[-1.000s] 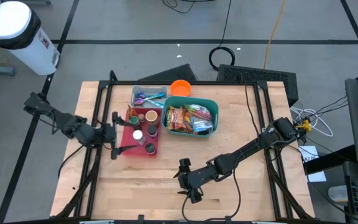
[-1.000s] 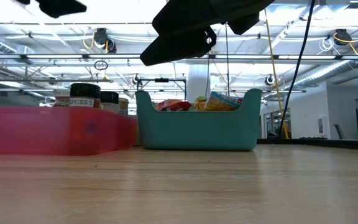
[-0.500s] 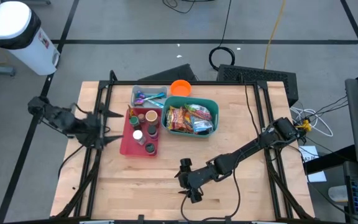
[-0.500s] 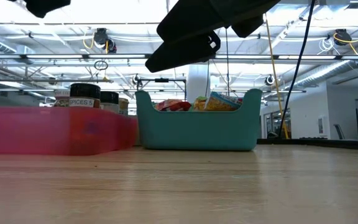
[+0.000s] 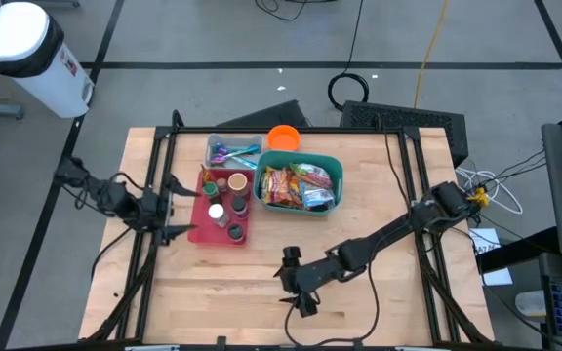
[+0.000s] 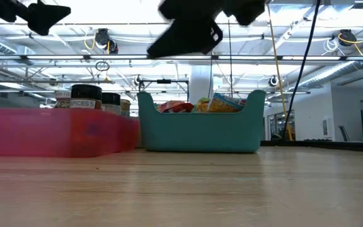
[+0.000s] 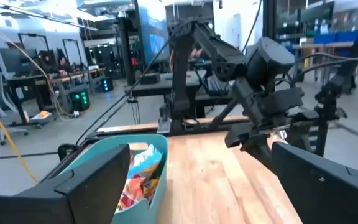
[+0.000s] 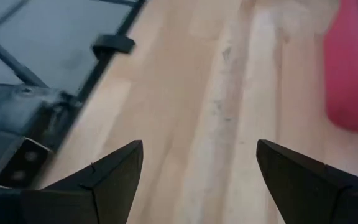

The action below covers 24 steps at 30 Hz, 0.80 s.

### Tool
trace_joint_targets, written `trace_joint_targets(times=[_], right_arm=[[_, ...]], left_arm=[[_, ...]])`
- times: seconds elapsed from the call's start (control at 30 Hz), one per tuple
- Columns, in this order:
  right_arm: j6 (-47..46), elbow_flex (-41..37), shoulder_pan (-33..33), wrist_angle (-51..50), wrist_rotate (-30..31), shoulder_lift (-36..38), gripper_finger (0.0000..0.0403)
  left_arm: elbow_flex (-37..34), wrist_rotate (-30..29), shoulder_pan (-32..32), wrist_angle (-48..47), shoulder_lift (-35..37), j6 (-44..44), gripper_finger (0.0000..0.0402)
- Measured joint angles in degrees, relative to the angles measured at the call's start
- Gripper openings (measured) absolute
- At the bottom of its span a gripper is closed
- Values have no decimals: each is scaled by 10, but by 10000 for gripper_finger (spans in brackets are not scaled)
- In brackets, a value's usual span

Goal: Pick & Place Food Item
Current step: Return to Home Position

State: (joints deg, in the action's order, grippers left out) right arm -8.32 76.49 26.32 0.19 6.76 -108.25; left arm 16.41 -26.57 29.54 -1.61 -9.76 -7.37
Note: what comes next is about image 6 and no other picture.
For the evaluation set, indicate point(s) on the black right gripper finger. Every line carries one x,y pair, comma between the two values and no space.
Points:
184,38

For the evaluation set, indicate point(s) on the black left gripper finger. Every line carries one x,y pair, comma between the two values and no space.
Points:
47,17

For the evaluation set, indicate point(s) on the pink green snack packet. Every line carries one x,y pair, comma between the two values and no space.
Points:
175,107

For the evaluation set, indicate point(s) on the blue ramen packet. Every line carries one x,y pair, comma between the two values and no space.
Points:
225,104

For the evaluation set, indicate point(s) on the black lid spices jar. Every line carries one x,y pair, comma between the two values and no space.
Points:
86,93

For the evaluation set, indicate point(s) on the tan lid glass jar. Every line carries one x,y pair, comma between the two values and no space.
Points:
125,108

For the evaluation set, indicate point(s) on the long ceiling light bar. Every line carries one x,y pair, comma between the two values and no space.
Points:
121,57

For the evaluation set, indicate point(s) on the teal plastic bin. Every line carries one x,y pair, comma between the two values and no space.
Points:
200,132

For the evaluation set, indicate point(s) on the red plastic tray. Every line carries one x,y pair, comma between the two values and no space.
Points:
43,132

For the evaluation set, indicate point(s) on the grey office chair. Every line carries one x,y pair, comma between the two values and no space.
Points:
344,134

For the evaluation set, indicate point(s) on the black metal table frame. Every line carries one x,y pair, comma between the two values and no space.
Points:
326,146

